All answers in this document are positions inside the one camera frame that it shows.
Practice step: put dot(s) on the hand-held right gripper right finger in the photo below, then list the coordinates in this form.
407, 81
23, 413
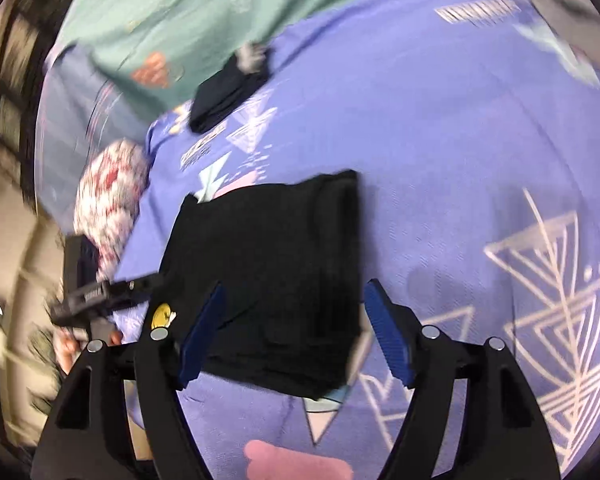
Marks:
387, 342

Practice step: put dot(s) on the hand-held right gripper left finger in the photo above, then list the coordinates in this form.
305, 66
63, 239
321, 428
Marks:
202, 332

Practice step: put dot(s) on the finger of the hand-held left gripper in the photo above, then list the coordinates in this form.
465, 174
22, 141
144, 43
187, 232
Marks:
132, 287

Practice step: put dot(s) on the black pants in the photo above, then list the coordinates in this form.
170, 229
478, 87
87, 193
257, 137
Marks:
280, 260

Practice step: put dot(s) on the person's left hand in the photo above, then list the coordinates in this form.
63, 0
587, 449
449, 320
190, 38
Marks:
69, 352

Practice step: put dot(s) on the red floral pillow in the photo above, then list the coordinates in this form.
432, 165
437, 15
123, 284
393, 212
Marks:
110, 195

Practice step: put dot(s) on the blue-grey curtain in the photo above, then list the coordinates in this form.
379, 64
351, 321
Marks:
75, 110

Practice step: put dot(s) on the folded navy garment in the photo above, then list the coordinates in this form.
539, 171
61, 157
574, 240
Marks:
225, 92

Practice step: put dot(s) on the purple printed bedsheet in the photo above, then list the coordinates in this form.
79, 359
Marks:
455, 135

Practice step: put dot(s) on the teal heart printed blanket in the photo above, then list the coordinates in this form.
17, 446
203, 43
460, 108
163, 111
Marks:
180, 10

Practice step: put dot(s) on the dark window frame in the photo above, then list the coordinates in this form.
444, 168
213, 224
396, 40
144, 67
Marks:
15, 85

